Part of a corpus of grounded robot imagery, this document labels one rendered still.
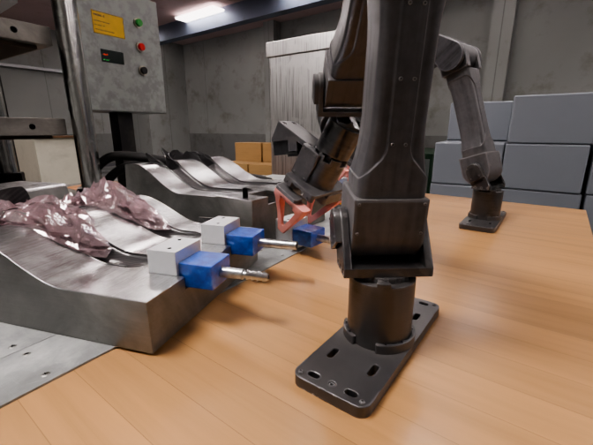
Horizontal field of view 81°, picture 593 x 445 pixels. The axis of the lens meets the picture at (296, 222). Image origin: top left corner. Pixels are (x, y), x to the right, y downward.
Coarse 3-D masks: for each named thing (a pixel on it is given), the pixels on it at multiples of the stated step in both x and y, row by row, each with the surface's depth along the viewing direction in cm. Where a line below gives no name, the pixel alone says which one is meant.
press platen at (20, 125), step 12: (0, 120) 93; (12, 120) 95; (24, 120) 97; (36, 120) 99; (48, 120) 102; (60, 120) 104; (0, 132) 93; (12, 132) 95; (24, 132) 97; (36, 132) 100; (48, 132) 102; (60, 132) 105
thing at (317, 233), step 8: (288, 216) 63; (304, 216) 63; (296, 224) 61; (304, 224) 63; (280, 232) 62; (288, 232) 60; (296, 232) 60; (304, 232) 59; (312, 232) 58; (320, 232) 60; (296, 240) 60; (304, 240) 59; (312, 240) 58; (320, 240) 59; (328, 240) 58
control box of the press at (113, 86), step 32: (96, 0) 113; (128, 0) 122; (96, 32) 114; (128, 32) 123; (96, 64) 116; (128, 64) 125; (160, 64) 135; (96, 96) 117; (128, 96) 126; (160, 96) 137; (128, 128) 133; (128, 160) 135
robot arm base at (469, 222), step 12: (480, 192) 78; (492, 192) 77; (480, 204) 79; (492, 204) 77; (468, 216) 82; (480, 216) 79; (492, 216) 78; (504, 216) 84; (468, 228) 75; (480, 228) 73; (492, 228) 72
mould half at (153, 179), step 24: (144, 168) 74; (192, 168) 82; (240, 168) 93; (144, 192) 76; (168, 192) 71; (192, 192) 70; (216, 192) 68; (240, 192) 66; (192, 216) 69; (240, 216) 61; (264, 216) 62
